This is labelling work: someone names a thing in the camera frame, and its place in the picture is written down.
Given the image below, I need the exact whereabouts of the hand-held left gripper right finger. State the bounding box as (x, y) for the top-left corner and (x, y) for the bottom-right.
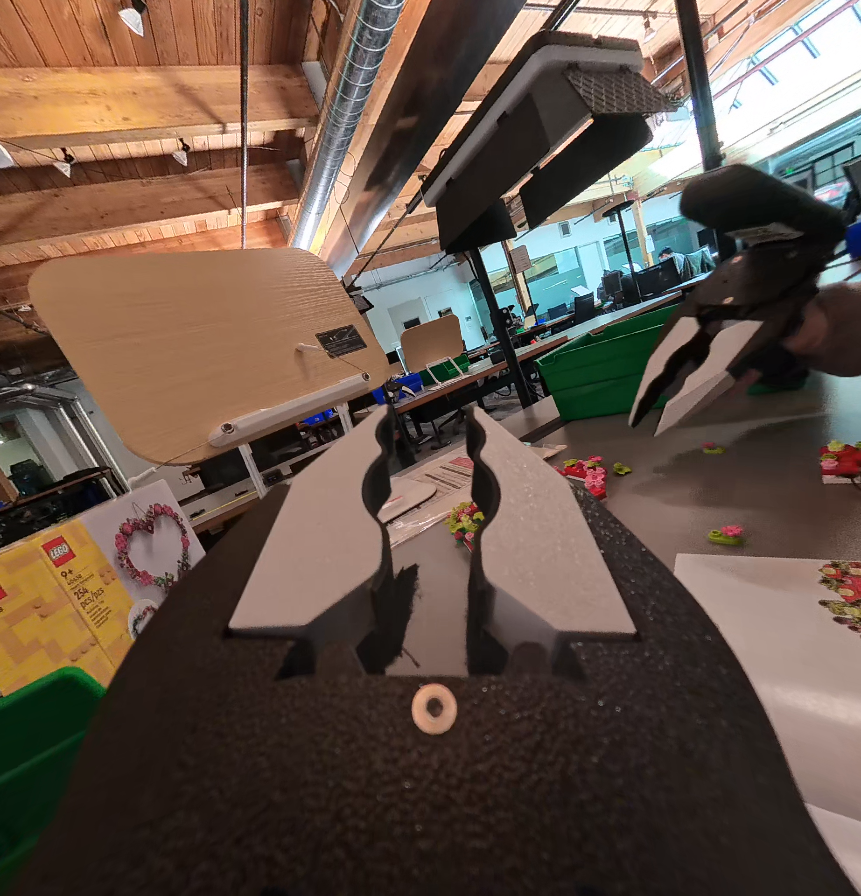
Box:
(464, 405), (640, 676)

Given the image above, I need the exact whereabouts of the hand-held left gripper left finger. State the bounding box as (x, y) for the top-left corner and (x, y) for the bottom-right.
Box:
(227, 402), (420, 676)

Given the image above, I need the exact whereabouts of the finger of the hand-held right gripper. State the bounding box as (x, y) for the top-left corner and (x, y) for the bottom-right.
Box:
(654, 322), (767, 437)
(628, 316), (713, 429)

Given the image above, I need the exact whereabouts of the red lego frame segment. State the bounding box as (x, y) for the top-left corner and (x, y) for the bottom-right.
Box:
(556, 455), (609, 499)

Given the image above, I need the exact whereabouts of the lego instruction booklet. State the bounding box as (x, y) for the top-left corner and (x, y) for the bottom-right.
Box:
(674, 553), (861, 896)

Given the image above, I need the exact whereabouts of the yellow lego box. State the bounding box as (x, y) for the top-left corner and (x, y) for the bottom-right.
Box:
(0, 479), (207, 697)

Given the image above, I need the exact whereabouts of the person's right hand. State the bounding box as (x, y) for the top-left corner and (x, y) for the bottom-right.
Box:
(787, 269), (861, 379)

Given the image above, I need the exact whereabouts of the large green storage bin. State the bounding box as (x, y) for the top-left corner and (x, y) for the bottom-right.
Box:
(551, 378), (671, 422)
(535, 304), (683, 394)

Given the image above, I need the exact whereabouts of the computer monitor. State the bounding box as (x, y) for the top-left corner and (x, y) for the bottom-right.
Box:
(637, 260), (685, 298)

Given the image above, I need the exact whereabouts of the clear bag with white paper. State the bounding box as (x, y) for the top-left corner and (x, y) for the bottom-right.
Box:
(378, 441), (567, 550)

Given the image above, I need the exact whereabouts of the black building column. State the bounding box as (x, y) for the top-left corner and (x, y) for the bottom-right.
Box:
(674, 0), (727, 172)

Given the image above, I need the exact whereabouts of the black lamp stand pole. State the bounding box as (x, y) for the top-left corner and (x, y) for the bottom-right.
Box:
(465, 245), (538, 410)

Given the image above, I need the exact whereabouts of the small green bin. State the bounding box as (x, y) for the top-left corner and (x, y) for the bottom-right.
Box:
(420, 353), (471, 387)

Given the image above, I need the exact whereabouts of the small wooden tilting tabletop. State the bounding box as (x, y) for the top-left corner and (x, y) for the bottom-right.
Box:
(400, 315), (466, 373)

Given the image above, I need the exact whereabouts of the large wooden tilting tabletop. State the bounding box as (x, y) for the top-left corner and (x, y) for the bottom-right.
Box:
(28, 246), (392, 466)

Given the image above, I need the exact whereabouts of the black white overhead lamp panel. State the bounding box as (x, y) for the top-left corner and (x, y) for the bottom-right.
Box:
(420, 29), (676, 254)

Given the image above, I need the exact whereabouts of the green plastic bin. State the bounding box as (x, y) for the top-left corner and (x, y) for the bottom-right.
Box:
(0, 665), (108, 896)

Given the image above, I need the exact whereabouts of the red lego piece with string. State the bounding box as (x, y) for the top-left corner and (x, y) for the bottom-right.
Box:
(819, 440), (861, 485)

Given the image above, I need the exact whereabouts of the silver ventilation duct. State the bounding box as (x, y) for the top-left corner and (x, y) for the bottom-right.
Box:
(290, 0), (406, 253)

